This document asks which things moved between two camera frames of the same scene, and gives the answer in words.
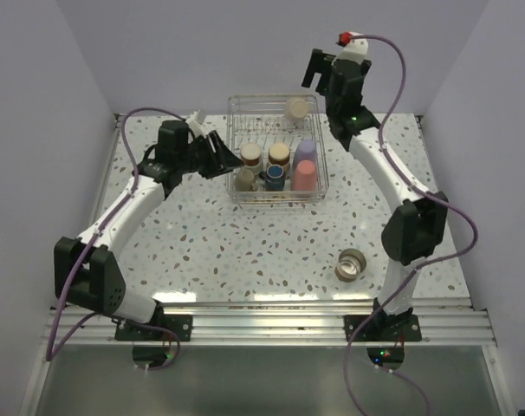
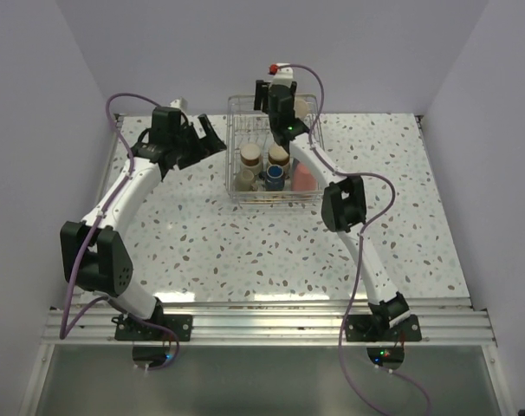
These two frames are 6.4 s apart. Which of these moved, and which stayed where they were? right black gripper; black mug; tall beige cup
Moved: right black gripper
Stayed: tall beige cup; black mug
